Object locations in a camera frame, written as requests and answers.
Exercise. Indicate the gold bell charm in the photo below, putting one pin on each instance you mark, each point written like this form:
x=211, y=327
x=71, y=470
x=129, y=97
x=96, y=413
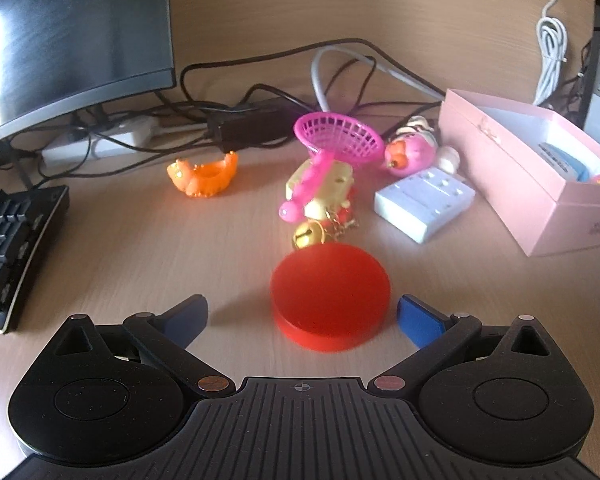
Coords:
x=306, y=234

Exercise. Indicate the black power adapter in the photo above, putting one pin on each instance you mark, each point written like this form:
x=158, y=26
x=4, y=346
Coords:
x=250, y=127

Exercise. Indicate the pink plastic basket scoop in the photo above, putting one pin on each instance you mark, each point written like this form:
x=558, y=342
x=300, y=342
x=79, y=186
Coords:
x=340, y=135

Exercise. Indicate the white power strip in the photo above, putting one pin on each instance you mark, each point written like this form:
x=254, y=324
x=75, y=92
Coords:
x=115, y=135

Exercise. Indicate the orange cat figure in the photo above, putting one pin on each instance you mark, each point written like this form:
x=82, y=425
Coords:
x=200, y=182

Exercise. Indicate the black keyboard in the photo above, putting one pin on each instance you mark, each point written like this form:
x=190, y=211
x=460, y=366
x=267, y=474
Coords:
x=10, y=240

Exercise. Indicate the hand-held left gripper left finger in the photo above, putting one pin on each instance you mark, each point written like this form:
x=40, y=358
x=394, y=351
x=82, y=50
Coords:
x=187, y=317

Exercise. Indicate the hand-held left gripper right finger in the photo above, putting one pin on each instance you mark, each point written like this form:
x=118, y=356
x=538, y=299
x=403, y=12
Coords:
x=420, y=322

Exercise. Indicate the blue striped item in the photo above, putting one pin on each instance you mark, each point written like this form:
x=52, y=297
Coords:
x=565, y=160

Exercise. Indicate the pink cardboard box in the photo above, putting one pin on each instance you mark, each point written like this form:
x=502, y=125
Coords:
x=500, y=170

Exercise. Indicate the red round disc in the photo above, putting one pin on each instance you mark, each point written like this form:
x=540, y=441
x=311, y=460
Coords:
x=330, y=290

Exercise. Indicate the black computer monitor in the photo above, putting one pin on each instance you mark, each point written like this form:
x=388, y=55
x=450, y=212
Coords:
x=70, y=25

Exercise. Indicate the pink doll toy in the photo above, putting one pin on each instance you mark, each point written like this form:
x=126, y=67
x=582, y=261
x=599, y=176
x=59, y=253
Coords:
x=410, y=152

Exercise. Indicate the yellow plastic toy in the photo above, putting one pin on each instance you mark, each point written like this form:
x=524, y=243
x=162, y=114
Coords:
x=334, y=180

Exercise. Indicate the white rectangular block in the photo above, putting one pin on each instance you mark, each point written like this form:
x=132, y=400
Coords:
x=420, y=200

